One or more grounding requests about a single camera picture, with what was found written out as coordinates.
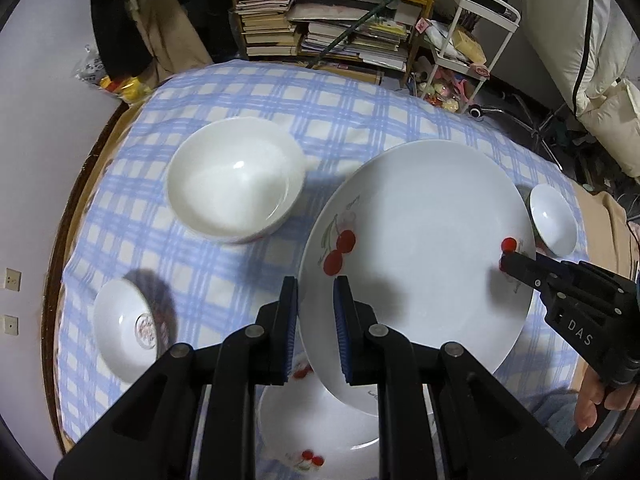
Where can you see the person's right leg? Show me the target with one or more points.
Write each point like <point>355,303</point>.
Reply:
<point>550,410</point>

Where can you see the yellow paper package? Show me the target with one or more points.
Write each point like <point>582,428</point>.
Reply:
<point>467,47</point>

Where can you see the stack of old books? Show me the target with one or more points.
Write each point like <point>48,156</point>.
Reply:
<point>265,30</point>

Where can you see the small red bowl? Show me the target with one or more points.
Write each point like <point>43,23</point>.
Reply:
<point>552,215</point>

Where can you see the large white bowl orange label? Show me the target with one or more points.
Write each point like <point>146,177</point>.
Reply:
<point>235,180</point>

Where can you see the black tripod stand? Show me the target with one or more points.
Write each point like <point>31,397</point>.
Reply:
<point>545,130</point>

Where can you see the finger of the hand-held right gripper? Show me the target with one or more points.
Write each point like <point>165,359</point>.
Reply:
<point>522,266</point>

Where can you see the cream recliner chair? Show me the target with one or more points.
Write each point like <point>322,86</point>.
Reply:
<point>585,35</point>

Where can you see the blue plaid tablecloth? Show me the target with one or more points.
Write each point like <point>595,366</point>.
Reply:
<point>225,95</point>

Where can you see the dark long pole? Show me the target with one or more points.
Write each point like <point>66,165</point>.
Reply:
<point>360,25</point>

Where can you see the beige wall socket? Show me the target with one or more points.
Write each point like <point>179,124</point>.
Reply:
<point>10,325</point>
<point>12,280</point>

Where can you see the pile of books and magazines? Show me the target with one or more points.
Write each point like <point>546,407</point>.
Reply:
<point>350,35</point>

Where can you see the wooden table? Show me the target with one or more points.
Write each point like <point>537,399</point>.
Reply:
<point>75,195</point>

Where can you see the person's right hand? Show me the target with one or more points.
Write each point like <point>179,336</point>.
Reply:
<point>592,400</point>

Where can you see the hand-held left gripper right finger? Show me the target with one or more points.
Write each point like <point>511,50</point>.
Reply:
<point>342,332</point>

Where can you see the yellow wooden shelf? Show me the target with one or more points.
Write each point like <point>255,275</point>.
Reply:
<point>232,20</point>

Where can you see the beige blanket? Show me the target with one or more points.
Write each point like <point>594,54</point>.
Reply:
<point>607,230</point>

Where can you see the small patterned white bowl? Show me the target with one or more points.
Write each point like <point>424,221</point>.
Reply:
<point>125,330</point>

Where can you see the black hanging pants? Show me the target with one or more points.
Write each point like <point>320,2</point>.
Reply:
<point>120,30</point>

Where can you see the plastic bag with yellow contents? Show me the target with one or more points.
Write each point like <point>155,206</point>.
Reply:
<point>125,87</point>

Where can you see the colourful small toys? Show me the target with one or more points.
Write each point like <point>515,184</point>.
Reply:
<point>445,92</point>

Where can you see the white cherry print plate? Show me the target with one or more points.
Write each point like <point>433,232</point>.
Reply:
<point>320,427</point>
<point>425,240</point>

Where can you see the beige hanging garment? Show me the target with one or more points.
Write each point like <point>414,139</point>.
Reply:
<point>170,30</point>

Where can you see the white trolley cart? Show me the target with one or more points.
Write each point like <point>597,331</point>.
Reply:
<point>492,7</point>

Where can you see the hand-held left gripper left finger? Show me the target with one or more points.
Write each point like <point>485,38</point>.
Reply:
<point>291,332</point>

